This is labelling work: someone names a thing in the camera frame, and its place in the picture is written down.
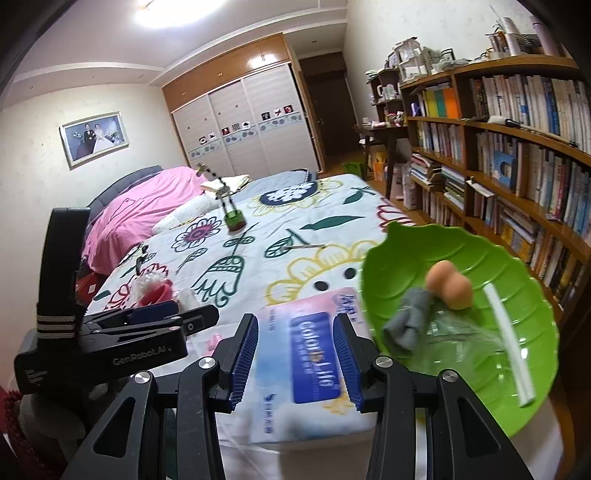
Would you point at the white paper towel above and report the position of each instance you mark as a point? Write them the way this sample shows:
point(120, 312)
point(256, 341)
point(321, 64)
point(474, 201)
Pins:
point(521, 373)

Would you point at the framed wedding photo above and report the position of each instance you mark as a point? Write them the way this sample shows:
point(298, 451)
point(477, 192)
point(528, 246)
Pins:
point(92, 137)

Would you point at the wooden bookshelf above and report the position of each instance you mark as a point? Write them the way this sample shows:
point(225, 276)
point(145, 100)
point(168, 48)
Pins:
point(501, 147)

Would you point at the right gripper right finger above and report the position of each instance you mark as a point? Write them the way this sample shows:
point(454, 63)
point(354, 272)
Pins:
point(464, 441)

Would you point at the white pillow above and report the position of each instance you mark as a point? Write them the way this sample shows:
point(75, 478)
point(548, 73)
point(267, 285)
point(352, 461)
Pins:
point(186, 213)

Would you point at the dark wooden door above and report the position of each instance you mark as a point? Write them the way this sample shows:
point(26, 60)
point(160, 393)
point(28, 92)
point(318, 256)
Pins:
point(326, 80)

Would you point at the grey felt cloth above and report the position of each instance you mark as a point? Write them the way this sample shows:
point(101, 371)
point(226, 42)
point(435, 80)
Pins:
point(404, 331)

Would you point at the clear barcode plastic bag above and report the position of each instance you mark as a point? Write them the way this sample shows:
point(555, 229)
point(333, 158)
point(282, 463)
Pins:
point(454, 341)

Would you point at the cotton swabs plastic bag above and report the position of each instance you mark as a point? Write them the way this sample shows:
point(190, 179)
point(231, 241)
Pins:
point(144, 284)

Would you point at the orange makeup sponge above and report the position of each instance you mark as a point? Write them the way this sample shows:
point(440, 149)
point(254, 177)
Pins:
point(447, 283)

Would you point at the wooden cotton swab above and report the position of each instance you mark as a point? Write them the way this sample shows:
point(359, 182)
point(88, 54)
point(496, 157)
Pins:
point(305, 246)

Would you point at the red box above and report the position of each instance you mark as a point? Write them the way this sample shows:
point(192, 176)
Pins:
point(88, 286)

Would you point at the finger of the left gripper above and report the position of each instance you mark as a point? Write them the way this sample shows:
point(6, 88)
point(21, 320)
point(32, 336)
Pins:
point(134, 316)
point(179, 325)

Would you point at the dark bed headboard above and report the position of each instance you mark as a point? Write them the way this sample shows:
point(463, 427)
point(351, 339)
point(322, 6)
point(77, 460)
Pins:
point(100, 202)

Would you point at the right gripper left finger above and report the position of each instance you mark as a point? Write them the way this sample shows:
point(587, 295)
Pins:
point(128, 440)

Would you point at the green stool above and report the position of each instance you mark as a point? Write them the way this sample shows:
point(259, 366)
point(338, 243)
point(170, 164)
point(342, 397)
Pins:
point(357, 168)

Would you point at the pink foam tube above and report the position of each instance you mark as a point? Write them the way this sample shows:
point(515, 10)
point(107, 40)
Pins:
point(163, 292)

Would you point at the wooden desk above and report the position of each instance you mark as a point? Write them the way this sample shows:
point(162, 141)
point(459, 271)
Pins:
point(389, 137)

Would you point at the tissue pack blue label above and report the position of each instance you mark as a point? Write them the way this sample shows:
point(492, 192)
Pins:
point(297, 391)

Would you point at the floral bed sheet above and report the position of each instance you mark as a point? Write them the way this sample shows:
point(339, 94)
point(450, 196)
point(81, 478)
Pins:
point(245, 272)

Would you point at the striped giraffe toy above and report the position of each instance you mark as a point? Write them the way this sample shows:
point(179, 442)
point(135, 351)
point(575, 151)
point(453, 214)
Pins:
point(233, 218)

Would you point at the white sliding wardrobe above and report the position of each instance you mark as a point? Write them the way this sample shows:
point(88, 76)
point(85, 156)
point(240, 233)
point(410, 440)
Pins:
point(247, 111)

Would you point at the pink flower sponge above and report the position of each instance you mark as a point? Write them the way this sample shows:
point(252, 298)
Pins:
point(212, 343)

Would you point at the pink blanket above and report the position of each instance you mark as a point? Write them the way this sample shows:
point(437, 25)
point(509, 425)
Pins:
point(129, 218)

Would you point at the green leaf tray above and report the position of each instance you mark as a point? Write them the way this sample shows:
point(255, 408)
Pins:
point(402, 261)

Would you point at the folded cream towel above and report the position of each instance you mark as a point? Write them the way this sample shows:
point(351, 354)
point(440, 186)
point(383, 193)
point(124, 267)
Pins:
point(234, 183)

